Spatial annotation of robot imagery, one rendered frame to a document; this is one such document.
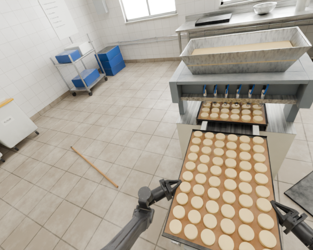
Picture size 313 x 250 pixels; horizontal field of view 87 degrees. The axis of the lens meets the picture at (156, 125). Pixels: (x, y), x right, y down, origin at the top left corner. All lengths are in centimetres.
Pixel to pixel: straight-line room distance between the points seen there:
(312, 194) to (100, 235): 192
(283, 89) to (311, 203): 115
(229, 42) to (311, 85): 48
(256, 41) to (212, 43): 24
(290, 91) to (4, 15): 431
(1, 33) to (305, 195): 480
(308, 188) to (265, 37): 139
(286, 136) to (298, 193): 86
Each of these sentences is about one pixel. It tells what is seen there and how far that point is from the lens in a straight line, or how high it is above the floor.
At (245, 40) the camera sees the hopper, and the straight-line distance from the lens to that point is 120.
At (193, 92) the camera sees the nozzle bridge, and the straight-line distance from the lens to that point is 113.
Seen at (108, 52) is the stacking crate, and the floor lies 58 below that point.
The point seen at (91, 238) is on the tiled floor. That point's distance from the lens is 196.
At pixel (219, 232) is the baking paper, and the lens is 77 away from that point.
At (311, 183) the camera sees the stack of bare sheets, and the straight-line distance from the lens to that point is 210.
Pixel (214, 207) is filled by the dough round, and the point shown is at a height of 92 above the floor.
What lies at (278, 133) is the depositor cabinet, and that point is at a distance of 121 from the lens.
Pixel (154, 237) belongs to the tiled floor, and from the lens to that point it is 174.
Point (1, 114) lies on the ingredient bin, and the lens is 344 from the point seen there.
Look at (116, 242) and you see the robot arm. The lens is 57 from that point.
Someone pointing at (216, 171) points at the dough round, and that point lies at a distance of 85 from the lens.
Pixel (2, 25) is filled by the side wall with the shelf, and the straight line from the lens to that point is 431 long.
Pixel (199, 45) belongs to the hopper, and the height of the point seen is 128.
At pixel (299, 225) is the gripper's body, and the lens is 81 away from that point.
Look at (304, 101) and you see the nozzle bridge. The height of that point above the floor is 106.
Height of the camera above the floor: 164
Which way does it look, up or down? 40 degrees down
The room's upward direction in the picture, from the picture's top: 16 degrees counter-clockwise
